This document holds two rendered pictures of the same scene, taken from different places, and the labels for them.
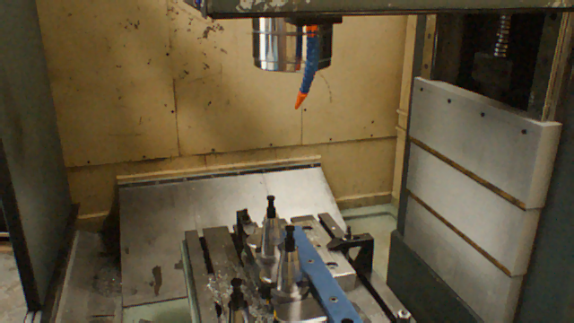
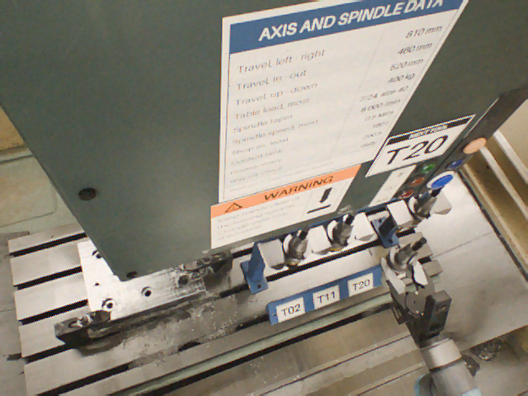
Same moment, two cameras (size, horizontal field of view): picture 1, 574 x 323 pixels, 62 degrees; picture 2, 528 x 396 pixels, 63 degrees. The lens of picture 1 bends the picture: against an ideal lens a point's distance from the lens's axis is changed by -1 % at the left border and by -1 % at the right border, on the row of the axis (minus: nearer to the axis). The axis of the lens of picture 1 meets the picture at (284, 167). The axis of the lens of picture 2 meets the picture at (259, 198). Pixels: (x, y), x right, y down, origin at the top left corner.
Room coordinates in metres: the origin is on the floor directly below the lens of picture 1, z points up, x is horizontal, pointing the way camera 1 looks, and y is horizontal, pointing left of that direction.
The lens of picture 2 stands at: (0.93, 0.36, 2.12)
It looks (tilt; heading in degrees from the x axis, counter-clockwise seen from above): 62 degrees down; 256
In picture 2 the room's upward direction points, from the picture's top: 11 degrees clockwise
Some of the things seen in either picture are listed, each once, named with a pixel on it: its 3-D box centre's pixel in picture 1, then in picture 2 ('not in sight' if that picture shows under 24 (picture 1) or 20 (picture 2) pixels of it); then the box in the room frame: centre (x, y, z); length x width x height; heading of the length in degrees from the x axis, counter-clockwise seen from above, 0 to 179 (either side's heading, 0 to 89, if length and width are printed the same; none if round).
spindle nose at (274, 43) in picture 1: (292, 35); not in sight; (0.97, -0.02, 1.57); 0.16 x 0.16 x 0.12
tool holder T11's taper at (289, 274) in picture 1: (290, 266); (345, 226); (0.63, -0.01, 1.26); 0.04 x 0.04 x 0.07
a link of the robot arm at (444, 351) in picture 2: not in sight; (440, 351); (0.44, 0.26, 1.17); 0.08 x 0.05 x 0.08; 16
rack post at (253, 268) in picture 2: not in sight; (259, 258); (0.80, -0.02, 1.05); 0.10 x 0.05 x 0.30; 106
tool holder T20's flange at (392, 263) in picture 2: not in sight; (401, 259); (0.49, 0.06, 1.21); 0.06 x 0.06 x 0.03
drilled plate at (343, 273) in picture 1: (294, 257); (142, 269); (1.11, -0.03, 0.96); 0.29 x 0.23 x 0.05; 16
